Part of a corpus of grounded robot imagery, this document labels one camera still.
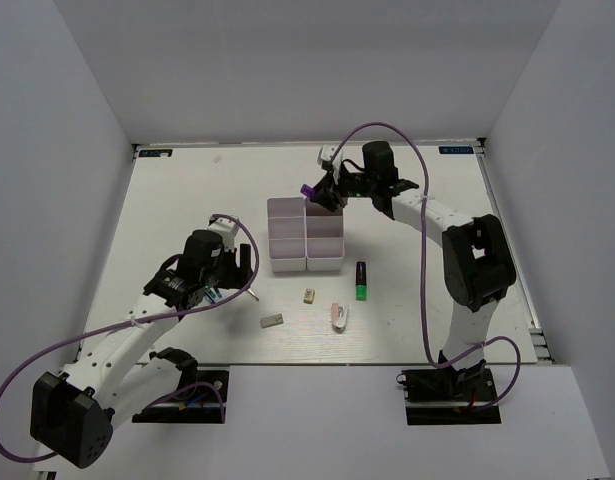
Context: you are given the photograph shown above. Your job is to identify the left white divided container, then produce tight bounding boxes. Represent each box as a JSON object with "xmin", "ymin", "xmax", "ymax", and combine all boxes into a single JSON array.
[{"xmin": 266, "ymin": 197, "xmax": 307, "ymax": 273}]

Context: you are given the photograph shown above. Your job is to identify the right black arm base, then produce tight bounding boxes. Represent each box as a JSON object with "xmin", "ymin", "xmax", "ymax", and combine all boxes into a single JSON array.
[{"xmin": 396, "ymin": 363, "xmax": 502, "ymax": 426}]

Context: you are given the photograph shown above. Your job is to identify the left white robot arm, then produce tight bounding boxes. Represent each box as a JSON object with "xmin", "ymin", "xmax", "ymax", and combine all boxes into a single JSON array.
[{"xmin": 30, "ymin": 217, "xmax": 253, "ymax": 469}]

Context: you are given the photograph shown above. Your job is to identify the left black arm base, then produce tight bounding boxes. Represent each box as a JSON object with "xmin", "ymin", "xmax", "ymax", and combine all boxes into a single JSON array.
[{"xmin": 131, "ymin": 347, "xmax": 230, "ymax": 424}]

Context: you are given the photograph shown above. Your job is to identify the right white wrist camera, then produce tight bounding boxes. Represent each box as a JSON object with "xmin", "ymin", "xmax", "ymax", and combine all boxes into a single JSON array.
[{"xmin": 317, "ymin": 145, "xmax": 342, "ymax": 183}]

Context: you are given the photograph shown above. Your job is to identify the left corner label sticker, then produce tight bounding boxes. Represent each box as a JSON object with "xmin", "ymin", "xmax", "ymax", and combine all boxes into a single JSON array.
[{"xmin": 138, "ymin": 149, "xmax": 173, "ymax": 158}]

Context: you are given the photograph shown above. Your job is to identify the white divided container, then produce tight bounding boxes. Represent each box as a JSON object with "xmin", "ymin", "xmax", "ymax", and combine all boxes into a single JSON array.
[
  {"xmin": 305, "ymin": 200, "xmax": 345, "ymax": 272},
  {"xmin": 266, "ymin": 197, "xmax": 307, "ymax": 273}
]

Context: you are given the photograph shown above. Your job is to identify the green highlighter marker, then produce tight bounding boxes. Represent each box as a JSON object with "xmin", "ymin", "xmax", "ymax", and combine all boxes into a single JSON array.
[{"xmin": 355, "ymin": 261, "xmax": 368, "ymax": 301}]

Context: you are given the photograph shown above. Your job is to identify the right corner label sticker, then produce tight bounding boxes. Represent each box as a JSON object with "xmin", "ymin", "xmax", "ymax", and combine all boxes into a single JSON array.
[{"xmin": 438, "ymin": 145, "xmax": 474, "ymax": 155}]

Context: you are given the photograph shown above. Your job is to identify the right white divided container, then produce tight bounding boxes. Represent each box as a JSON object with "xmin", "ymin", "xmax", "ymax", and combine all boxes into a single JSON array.
[{"xmin": 305, "ymin": 200, "xmax": 345, "ymax": 272}]

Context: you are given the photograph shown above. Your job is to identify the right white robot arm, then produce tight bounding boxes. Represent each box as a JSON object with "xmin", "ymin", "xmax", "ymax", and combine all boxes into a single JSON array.
[{"xmin": 303, "ymin": 141, "xmax": 517, "ymax": 399}]

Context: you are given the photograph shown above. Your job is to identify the black handled scissors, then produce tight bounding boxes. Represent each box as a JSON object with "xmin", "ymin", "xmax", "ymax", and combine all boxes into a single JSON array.
[{"xmin": 246, "ymin": 287, "xmax": 260, "ymax": 302}]

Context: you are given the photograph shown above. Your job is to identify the grey eraser block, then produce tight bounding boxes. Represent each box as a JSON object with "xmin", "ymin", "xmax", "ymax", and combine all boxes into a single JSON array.
[{"xmin": 260, "ymin": 314, "xmax": 284, "ymax": 329}]

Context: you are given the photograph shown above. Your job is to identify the yellow eraser with barcode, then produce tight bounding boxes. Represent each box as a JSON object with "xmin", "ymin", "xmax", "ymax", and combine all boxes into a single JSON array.
[{"xmin": 303, "ymin": 289, "xmax": 315, "ymax": 304}]

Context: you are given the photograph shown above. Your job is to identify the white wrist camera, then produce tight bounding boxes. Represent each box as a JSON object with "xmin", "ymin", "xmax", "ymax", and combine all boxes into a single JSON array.
[
  {"xmin": 208, "ymin": 216, "xmax": 239, "ymax": 252},
  {"xmin": 317, "ymin": 145, "xmax": 342, "ymax": 183}
]

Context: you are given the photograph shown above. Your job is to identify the corner label sticker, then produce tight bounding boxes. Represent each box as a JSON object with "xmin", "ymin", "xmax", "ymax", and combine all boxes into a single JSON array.
[
  {"xmin": 138, "ymin": 149, "xmax": 173, "ymax": 158},
  {"xmin": 438, "ymin": 145, "xmax": 474, "ymax": 155}
]

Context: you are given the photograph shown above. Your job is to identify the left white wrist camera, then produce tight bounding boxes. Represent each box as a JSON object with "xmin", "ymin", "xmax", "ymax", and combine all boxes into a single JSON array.
[{"xmin": 208, "ymin": 216, "xmax": 239, "ymax": 252}]

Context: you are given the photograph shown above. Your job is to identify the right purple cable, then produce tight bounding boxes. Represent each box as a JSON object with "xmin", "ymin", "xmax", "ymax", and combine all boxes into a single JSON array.
[{"xmin": 334, "ymin": 121, "xmax": 521, "ymax": 412}]

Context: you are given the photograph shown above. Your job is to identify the pink white stapler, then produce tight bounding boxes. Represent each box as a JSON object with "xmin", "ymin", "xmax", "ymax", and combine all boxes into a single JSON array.
[{"xmin": 330, "ymin": 303, "xmax": 349, "ymax": 333}]

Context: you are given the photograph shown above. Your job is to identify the purple highlighter marker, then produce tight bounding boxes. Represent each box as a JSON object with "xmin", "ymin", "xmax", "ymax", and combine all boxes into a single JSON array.
[{"xmin": 300, "ymin": 184, "xmax": 318, "ymax": 202}]

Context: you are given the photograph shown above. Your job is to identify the blue pen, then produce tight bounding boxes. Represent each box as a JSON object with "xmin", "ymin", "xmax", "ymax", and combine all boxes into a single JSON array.
[{"xmin": 205, "ymin": 288, "xmax": 222, "ymax": 304}]

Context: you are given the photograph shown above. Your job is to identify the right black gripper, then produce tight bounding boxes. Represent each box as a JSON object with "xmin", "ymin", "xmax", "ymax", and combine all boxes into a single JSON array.
[{"xmin": 310, "ymin": 163, "xmax": 376, "ymax": 210}]

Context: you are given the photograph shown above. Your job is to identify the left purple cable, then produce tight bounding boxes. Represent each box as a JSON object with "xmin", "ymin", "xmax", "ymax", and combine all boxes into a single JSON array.
[{"xmin": 0, "ymin": 213, "xmax": 261, "ymax": 462}]

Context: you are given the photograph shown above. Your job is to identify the purple cable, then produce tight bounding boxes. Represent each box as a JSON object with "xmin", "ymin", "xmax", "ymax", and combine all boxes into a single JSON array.
[
  {"xmin": 0, "ymin": 213, "xmax": 261, "ymax": 462},
  {"xmin": 334, "ymin": 121, "xmax": 521, "ymax": 412}
]

